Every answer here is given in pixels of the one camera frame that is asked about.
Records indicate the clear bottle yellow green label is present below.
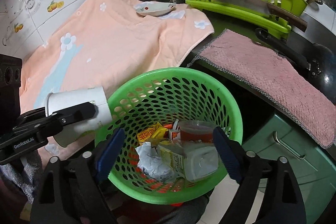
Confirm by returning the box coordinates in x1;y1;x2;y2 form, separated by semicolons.
183;142;219;182

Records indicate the red clear plastic jar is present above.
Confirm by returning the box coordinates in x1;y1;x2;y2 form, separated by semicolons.
178;121;217;143

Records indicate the white paper cup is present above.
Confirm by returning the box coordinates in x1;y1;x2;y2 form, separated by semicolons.
45;86;112;147

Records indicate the grey white paper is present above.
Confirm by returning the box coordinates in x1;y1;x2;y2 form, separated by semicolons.
135;142;177;182

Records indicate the yellow snack wrapper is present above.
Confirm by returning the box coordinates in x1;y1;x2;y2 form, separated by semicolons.
137;122;168;145

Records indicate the white milk carton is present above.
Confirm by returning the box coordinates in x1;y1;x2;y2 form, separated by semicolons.
158;144;186;178

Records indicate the green plastic trash basket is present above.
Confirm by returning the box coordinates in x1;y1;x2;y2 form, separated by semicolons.
95;68;243;195

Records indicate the grey gloved left hand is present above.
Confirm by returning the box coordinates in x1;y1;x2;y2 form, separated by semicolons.
1;151;43;203

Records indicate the green cabinet drawer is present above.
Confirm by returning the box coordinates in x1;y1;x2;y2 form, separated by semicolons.
243;114;335;223

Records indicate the pink dish cloth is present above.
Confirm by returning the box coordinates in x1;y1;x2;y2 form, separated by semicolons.
192;30;335;149

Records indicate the peach floral towel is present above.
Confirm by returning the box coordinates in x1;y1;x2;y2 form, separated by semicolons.
19;0;215;162

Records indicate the black wok pan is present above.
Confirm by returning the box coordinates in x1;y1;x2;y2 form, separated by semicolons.
255;28;335;103

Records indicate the white ceramic dish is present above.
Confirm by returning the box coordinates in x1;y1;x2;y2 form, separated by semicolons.
134;1;176;16

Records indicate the cleaver with wooden handle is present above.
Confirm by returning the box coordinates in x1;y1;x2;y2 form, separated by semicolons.
213;0;307;32

